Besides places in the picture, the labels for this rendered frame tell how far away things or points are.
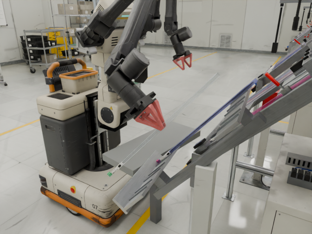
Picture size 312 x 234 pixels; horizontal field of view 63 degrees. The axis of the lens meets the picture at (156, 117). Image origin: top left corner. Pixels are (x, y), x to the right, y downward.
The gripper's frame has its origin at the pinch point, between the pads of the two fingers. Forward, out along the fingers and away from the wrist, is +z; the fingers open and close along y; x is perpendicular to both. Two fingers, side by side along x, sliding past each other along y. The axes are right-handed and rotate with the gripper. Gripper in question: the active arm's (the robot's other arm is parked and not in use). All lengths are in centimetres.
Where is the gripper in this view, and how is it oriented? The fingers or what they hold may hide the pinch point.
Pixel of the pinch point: (161, 126)
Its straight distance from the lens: 71.5
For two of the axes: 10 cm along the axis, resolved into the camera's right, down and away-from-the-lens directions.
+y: 4.1, -3.5, 8.4
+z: 6.9, 7.3, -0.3
